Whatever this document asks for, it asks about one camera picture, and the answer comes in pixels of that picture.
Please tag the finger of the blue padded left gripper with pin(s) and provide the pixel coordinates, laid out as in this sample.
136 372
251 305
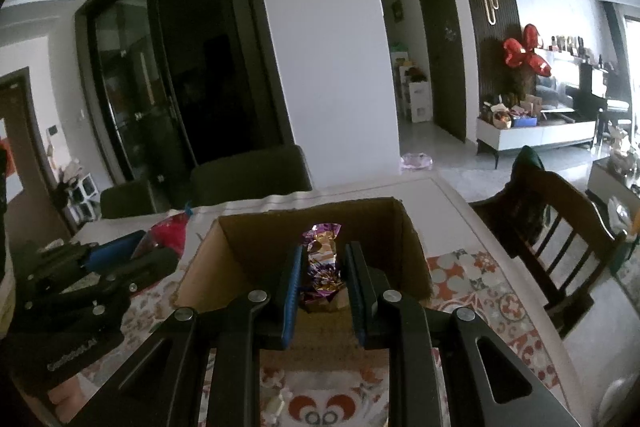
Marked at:
107 257

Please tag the patterned floral table mat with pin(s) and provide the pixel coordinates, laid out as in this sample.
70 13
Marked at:
325 379

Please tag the dark wooden chair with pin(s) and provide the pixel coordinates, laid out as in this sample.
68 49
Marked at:
557 233

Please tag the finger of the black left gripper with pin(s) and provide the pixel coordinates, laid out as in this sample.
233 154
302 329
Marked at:
142 272

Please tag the dark upholstered chair back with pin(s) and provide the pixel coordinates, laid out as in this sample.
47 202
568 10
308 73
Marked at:
279 170

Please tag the white low tv cabinet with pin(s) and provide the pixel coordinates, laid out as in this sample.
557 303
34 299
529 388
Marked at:
502 130

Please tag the brown cardboard box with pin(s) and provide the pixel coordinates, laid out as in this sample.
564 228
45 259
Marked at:
247 252

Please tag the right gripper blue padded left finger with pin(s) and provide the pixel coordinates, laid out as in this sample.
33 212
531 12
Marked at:
288 296

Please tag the red snack packet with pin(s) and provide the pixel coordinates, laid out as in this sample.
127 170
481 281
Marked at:
168 233

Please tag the white box in hallway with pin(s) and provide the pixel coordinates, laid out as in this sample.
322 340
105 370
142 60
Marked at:
419 100

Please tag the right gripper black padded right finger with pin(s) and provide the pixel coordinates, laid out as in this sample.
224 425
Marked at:
363 300

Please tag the purple candy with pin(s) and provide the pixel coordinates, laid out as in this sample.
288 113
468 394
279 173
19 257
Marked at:
321 288

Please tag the red balloon dog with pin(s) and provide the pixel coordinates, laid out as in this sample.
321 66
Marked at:
519 53

